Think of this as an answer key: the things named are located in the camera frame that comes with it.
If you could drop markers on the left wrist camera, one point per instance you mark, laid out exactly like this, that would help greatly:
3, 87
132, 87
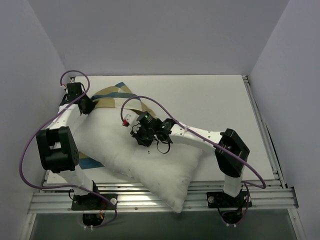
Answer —
64, 85

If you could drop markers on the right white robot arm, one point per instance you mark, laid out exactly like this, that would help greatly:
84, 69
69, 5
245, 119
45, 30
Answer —
230, 151

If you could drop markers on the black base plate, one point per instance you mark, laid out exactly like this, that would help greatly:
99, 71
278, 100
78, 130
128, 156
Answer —
221, 200
89, 202

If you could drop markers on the left side aluminium rail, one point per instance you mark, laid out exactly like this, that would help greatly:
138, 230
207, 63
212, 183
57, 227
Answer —
70, 92

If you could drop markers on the white pillow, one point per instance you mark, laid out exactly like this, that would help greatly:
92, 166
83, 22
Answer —
165, 175

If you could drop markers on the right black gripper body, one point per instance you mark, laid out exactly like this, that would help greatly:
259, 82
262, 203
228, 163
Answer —
142, 137

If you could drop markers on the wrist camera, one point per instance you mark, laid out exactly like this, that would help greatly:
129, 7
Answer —
64, 85
131, 120

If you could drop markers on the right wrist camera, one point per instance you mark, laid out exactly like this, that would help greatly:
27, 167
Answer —
131, 120

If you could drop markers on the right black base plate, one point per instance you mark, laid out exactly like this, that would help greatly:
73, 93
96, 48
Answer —
221, 200

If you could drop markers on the blue beige checked pillowcase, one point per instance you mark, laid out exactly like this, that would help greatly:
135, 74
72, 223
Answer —
117, 100

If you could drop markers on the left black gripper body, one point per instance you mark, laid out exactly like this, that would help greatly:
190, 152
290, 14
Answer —
86, 105

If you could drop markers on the aluminium mounting rail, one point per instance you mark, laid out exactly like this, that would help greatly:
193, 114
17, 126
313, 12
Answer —
133, 197

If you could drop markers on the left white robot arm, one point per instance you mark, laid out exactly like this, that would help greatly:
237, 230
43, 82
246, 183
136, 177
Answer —
56, 145

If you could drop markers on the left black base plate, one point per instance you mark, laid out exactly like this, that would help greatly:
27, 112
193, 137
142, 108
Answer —
89, 202

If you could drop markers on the right side aluminium rail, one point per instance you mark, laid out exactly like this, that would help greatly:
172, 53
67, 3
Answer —
265, 134

